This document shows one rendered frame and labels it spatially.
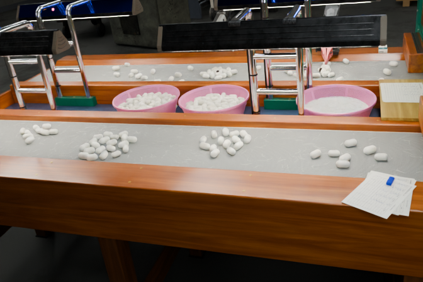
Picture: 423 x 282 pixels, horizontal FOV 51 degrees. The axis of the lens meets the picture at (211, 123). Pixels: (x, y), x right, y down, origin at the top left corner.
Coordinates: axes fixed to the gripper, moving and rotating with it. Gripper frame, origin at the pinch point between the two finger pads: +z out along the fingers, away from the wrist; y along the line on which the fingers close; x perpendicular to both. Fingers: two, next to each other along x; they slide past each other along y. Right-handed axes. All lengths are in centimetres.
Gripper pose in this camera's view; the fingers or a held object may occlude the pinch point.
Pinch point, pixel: (325, 62)
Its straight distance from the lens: 198.6
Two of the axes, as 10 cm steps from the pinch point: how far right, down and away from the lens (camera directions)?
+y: 9.5, 0.5, -3.1
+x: 2.5, 4.8, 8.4
